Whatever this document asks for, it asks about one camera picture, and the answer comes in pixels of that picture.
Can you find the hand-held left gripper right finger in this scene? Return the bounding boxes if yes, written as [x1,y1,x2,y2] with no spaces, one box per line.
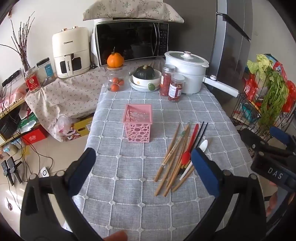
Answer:
[185,148,267,241]

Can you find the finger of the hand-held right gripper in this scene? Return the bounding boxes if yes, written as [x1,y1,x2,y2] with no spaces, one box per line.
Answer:
[239,128,271,151]
[269,126,296,151]

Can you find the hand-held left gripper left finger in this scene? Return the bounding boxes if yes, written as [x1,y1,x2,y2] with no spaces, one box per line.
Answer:
[20,147,102,241]

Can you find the pink plastic utensil basket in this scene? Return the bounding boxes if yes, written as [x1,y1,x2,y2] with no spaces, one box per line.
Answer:
[122,103,153,143]

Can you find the person's right hand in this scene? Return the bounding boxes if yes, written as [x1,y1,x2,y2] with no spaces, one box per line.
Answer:
[266,179,281,218]

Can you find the person's left hand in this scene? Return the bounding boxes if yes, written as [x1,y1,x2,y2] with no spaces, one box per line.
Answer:
[103,230,128,241]

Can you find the white plastic spoon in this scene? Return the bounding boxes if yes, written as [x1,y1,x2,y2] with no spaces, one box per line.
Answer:
[179,140,208,181]

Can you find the black chopstick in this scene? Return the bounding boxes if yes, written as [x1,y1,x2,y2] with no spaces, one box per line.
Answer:
[194,122,208,150]
[192,121,205,150]

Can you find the yellow cardboard box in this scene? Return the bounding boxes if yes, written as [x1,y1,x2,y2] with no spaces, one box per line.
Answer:
[63,115,94,141]

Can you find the pink plastic bag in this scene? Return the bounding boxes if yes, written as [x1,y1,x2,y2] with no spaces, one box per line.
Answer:
[53,115,73,138]

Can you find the green leafy herbs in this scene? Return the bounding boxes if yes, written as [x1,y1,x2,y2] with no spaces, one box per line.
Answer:
[257,69,290,135]

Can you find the red plastic bag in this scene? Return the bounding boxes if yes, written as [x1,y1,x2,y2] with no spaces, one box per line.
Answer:
[273,61,296,112]

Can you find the grey checked tablecloth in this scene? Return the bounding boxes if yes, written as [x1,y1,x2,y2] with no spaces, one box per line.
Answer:
[69,85,262,241]

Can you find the red snack package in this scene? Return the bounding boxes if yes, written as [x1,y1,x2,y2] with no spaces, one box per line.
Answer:
[242,74,260,100]

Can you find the red cardboard box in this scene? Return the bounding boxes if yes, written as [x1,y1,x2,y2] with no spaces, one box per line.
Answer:
[22,127,49,146]

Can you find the floral side table cloth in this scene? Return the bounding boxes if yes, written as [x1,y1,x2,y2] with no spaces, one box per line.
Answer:
[24,58,167,142]

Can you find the napa cabbage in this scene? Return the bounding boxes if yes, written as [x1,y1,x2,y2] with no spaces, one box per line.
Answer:
[247,54,274,75]

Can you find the blue cardboard box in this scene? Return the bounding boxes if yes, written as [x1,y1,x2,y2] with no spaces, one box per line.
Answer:
[264,53,282,68]

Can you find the short red spice jar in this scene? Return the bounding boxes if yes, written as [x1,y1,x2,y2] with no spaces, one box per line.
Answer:
[168,74,186,102]

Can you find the clear glass jar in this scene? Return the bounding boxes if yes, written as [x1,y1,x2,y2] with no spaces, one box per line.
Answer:
[105,66,127,93]

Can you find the wooden shelf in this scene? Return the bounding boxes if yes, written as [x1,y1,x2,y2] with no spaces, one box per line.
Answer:
[0,96,26,122]

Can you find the tall red spice jar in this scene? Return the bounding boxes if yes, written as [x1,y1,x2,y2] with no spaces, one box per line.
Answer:
[160,64,176,96]

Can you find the white dish with green knob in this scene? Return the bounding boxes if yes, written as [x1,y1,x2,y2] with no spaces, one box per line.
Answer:
[129,77,161,93]

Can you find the red label glass jar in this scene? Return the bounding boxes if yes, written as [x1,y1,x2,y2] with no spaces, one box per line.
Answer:
[23,67,41,93]

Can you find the grey refrigerator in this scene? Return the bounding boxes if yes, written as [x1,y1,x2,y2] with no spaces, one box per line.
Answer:
[162,0,254,110]

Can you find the white electric cooking pot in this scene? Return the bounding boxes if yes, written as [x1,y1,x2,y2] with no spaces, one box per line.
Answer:
[164,51,239,98]

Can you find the white floral bowl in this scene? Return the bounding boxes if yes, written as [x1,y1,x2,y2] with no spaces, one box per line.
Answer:
[131,69,162,87]

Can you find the black lid plastic jar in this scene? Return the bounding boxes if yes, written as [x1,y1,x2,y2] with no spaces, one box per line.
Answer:
[36,57,56,83]

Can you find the large orange fruit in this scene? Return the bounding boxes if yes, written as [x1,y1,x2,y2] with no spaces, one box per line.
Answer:
[107,47,125,68]

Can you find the dark green squash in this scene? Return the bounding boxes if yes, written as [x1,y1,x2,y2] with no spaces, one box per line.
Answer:
[133,65,155,80]

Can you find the black power strip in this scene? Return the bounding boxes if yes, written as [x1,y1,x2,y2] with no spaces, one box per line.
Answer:
[1,69,23,87]

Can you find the cream air fryer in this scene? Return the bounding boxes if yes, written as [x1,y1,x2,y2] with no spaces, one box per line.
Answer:
[52,26,91,79]

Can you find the black microwave oven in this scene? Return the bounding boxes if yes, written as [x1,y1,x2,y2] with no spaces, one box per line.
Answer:
[93,20,170,68]

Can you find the bare dry branches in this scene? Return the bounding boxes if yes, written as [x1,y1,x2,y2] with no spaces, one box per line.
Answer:
[10,11,36,70]

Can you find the floral microwave cover cloth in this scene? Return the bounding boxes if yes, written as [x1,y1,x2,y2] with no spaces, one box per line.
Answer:
[83,0,185,24]

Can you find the red long-handled spoon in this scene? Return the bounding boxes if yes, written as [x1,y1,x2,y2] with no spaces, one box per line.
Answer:
[181,123,200,165]

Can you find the black wire rack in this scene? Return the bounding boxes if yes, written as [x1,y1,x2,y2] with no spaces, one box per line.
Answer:
[230,70,296,141]

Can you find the black floor cables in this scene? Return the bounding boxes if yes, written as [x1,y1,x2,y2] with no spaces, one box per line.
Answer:
[0,76,54,200]

